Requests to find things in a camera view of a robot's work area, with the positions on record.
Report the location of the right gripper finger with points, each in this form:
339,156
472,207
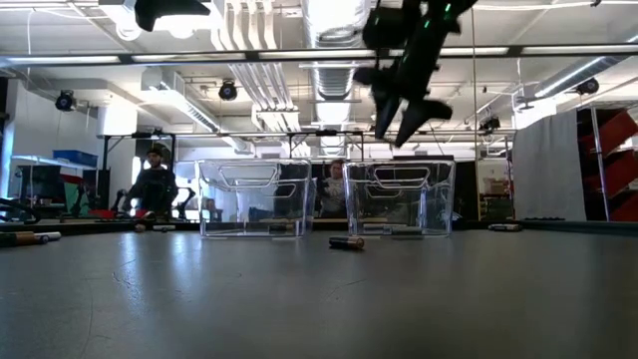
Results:
386,112
421,112

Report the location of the person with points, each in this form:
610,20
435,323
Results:
333,192
152,187

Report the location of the silver ribbed air duct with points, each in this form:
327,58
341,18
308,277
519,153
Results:
335,30

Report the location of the black overhead frame bar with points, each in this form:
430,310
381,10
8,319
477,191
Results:
515,50

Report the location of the white ceiling air unit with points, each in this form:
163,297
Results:
199,117

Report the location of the clear plastic bin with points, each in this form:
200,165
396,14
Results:
364,209
219,209

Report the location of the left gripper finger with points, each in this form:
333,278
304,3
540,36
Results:
159,9

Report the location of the black hanging spotlight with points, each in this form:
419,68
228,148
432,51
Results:
490,123
65,101
227,90
588,86

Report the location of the green chair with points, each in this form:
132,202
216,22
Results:
80,202

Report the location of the white ceiling pipe bundle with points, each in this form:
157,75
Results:
259,50

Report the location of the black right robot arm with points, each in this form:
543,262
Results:
448,12

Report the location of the silver smooth air duct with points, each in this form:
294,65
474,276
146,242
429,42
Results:
573,75

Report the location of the white shelf table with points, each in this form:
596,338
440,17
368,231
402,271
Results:
40,160

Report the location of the blue plastic crate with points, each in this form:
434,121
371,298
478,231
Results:
75,158

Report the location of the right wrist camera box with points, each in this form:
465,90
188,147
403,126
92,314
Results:
380,27

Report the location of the light fabric curtain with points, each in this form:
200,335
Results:
548,164

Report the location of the red shelf rack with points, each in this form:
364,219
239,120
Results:
618,169

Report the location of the cardboard box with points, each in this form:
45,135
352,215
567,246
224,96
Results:
493,185

